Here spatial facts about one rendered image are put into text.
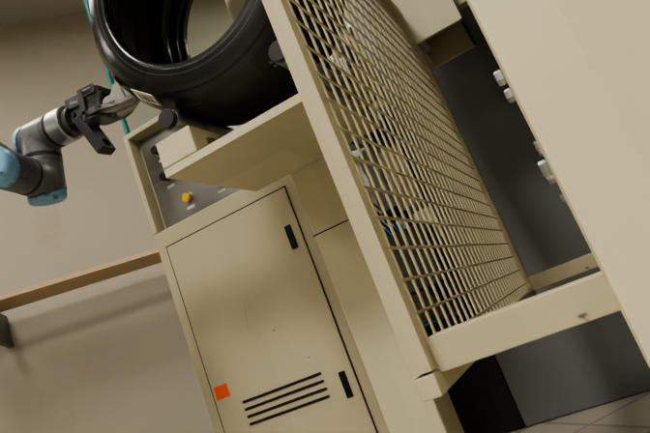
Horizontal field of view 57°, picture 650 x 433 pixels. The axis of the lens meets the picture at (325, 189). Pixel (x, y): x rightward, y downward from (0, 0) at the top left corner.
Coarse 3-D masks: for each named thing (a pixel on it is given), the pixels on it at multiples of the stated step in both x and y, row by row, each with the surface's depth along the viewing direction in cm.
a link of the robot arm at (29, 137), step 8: (40, 120) 145; (24, 128) 147; (32, 128) 145; (40, 128) 144; (16, 136) 147; (24, 136) 146; (32, 136) 145; (40, 136) 145; (48, 136) 144; (16, 144) 147; (24, 144) 146; (32, 144) 145; (40, 144) 145; (48, 144) 146; (56, 144) 146; (16, 152) 148; (24, 152) 146
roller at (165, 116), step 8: (168, 112) 121; (176, 112) 121; (160, 120) 122; (168, 120) 121; (176, 120) 121; (184, 120) 123; (192, 120) 126; (200, 120) 129; (168, 128) 121; (176, 128) 122; (200, 128) 128; (208, 128) 131; (216, 128) 133; (224, 128) 137
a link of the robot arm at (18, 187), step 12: (0, 144) 135; (0, 156) 129; (12, 156) 131; (24, 156) 137; (0, 168) 129; (12, 168) 130; (24, 168) 134; (36, 168) 138; (0, 180) 129; (12, 180) 131; (24, 180) 135; (36, 180) 138; (24, 192) 138
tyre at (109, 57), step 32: (96, 0) 130; (128, 0) 146; (160, 0) 154; (192, 0) 156; (256, 0) 113; (320, 0) 121; (96, 32) 130; (128, 32) 145; (160, 32) 154; (256, 32) 113; (320, 32) 124; (128, 64) 125; (160, 64) 152; (192, 64) 118; (224, 64) 115; (256, 64) 116; (160, 96) 123; (192, 96) 120; (224, 96) 120; (256, 96) 124; (288, 96) 131
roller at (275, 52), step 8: (272, 48) 112; (280, 48) 111; (272, 56) 112; (280, 56) 111; (280, 64) 113; (320, 64) 125; (320, 72) 124; (336, 80) 131; (328, 88) 131; (336, 88) 133; (352, 88) 140
